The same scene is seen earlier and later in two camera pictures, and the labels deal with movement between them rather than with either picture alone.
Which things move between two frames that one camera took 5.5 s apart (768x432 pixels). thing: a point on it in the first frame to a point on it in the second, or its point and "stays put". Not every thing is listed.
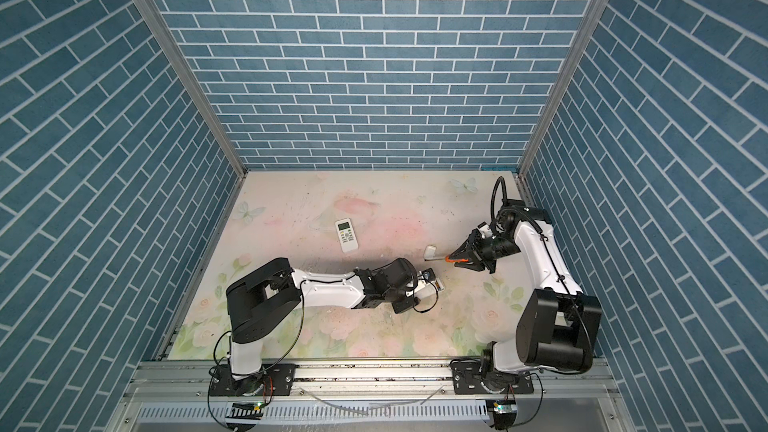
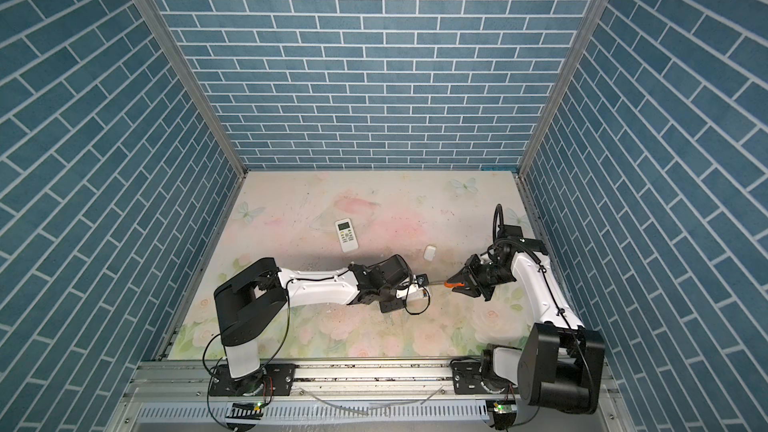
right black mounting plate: [468, 377] stays put
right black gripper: [473, 247] to [470, 272]
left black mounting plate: [273, 380] stays put
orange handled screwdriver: [447, 259] to [448, 284]
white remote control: [346, 235] stays put
